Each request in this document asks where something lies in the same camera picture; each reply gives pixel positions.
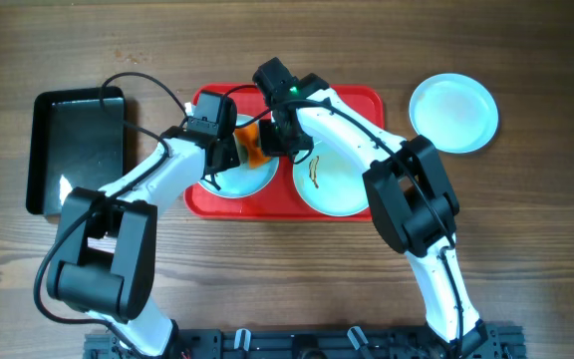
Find black water basin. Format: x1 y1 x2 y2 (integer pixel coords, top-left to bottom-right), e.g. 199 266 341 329
26 86 127 216

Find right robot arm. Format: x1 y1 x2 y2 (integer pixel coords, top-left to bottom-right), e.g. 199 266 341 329
252 71 481 357

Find white plate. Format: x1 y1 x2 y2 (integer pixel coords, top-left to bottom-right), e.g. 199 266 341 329
198 123 279 198
292 139 368 217
408 73 500 155

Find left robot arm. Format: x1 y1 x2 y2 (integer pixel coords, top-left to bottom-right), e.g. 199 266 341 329
34 127 244 358

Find orange sponge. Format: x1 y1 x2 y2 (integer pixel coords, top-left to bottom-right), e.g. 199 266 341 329
234 123 271 170

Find red plastic tray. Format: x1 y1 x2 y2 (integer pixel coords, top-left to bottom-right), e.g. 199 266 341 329
183 82 386 222

